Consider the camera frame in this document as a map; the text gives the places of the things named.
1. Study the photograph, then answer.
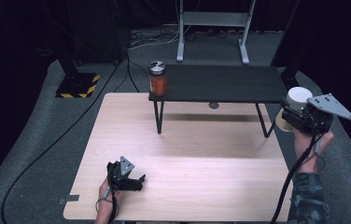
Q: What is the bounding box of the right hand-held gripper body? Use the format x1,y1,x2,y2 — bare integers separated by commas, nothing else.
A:
288,92,351,135

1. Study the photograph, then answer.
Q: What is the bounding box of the black shelf with hairpin legs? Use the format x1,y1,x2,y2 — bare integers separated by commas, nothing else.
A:
147,63,288,139

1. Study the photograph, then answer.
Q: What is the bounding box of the long black floor cable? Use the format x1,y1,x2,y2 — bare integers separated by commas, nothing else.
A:
0,52,131,224

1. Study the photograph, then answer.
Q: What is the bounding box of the black metal stand post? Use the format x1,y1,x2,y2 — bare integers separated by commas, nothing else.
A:
278,62,301,91

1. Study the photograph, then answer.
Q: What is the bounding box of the right hand-held gripper cable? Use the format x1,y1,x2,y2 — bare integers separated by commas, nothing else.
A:
270,124,321,224

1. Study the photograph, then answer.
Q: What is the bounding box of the short black floor cable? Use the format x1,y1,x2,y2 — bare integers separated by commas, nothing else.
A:
126,54,141,93

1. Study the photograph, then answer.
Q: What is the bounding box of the glass jar with red powder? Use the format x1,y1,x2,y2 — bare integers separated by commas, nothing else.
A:
148,61,168,97

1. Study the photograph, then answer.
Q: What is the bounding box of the grey metal stand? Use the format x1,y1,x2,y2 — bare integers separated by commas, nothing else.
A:
175,0,257,65

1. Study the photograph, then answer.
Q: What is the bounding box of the hand-held gripper cable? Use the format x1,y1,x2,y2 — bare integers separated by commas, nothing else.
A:
95,185,120,224
270,124,321,224

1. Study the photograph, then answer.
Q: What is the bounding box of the person's right hand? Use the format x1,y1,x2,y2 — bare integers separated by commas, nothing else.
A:
293,125,335,174

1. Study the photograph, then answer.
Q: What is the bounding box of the black stand with striped base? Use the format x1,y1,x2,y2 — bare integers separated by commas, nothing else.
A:
51,31,102,99

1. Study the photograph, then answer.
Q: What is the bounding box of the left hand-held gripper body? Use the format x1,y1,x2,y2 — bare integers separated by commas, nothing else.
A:
106,156,138,192

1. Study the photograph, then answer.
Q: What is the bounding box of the grey tape strip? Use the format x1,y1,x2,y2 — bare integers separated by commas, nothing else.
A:
59,194,80,205

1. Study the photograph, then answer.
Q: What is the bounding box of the tangle of floor cables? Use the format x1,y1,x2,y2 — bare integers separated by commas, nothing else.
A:
128,28,182,50

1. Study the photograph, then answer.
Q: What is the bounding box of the left hand-held gripper cable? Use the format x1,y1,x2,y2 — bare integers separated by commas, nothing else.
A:
95,185,120,224

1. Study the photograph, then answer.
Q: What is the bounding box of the person's left hand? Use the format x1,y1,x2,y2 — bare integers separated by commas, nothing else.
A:
97,177,127,217

